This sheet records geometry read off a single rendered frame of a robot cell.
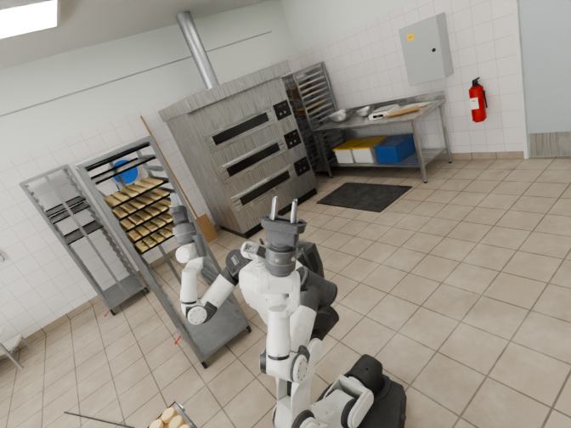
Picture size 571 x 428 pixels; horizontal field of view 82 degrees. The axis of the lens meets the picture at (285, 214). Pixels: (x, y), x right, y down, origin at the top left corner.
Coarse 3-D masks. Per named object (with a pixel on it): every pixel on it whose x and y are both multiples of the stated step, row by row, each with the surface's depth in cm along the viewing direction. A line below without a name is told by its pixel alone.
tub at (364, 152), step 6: (366, 138) 533; (372, 138) 521; (378, 138) 509; (384, 138) 502; (360, 144) 515; (366, 144) 503; (372, 144) 492; (354, 150) 513; (360, 150) 503; (366, 150) 494; (372, 150) 492; (354, 156) 519; (360, 156) 509; (366, 156) 500; (372, 156) 493; (360, 162) 516; (366, 162) 506; (372, 162) 497
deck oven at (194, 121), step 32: (288, 64) 441; (192, 96) 374; (224, 96) 396; (256, 96) 445; (192, 128) 406; (224, 128) 418; (256, 128) 448; (288, 128) 481; (192, 160) 468; (224, 160) 430; (256, 160) 453; (288, 160) 488; (224, 192) 436; (256, 192) 460; (288, 192) 495; (224, 224) 502; (256, 224) 470
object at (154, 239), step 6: (162, 228) 255; (168, 228) 249; (150, 234) 252; (156, 234) 246; (162, 234) 246; (168, 234) 236; (144, 240) 244; (150, 240) 238; (156, 240) 238; (138, 246) 237; (144, 246) 231; (150, 246) 231
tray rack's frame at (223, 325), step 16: (128, 144) 210; (96, 160) 201; (80, 176) 249; (112, 224) 266; (176, 272) 303; (224, 320) 293; (240, 320) 284; (208, 336) 280; (224, 336) 273; (208, 352) 262
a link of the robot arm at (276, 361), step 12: (276, 324) 93; (288, 324) 95; (276, 336) 93; (288, 336) 95; (276, 348) 93; (288, 348) 94; (264, 360) 97; (276, 360) 94; (288, 360) 94; (264, 372) 99; (276, 372) 94; (288, 372) 94
